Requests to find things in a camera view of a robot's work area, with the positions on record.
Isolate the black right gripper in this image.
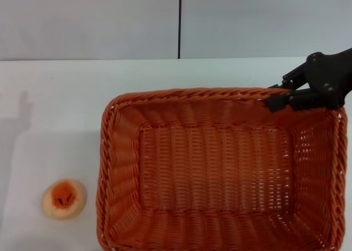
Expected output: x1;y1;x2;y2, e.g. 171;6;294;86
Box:
266;47;352;113

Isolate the orange woven wicker basket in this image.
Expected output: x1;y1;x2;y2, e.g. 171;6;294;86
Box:
96;87;349;251

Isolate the round bun with orange topping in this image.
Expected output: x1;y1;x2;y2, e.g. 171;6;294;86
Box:
41;178;88;221

